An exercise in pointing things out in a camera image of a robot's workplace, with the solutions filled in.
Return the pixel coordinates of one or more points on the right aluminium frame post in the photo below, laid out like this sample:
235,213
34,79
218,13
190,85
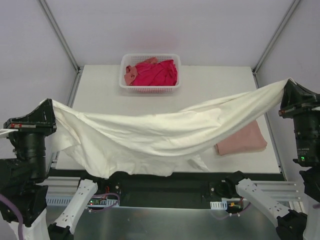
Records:
276,35

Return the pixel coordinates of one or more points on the right white cable duct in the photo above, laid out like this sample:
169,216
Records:
218,205

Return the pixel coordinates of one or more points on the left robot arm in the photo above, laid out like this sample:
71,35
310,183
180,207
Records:
23,201

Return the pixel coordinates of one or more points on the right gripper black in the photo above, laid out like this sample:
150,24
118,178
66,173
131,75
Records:
302,109

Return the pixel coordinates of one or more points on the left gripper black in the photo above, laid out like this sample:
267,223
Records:
30,126

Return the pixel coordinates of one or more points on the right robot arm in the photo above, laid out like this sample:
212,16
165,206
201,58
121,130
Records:
290,224

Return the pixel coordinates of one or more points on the red t shirt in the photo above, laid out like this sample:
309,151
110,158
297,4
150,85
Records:
162,73

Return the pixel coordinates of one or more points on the cream white t shirt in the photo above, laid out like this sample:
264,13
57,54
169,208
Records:
156,144

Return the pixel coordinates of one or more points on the left aluminium frame post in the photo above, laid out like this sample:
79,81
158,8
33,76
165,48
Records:
59,34

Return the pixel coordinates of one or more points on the aluminium frame post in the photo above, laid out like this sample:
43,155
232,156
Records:
59,34
276,35

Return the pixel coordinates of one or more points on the salmon t shirt in basket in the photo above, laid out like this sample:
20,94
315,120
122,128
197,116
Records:
131,72

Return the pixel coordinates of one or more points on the left white cable duct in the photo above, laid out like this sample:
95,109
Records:
94,202

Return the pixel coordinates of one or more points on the white cable duct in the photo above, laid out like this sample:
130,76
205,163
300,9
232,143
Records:
218,205
94,202

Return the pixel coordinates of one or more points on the folded pink t shirt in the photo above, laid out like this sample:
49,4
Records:
247,140

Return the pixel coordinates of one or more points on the aluminium rail front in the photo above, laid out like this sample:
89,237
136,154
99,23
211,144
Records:
282,191

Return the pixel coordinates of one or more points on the white plastic laundry basket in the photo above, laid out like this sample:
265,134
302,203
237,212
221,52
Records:
134,58

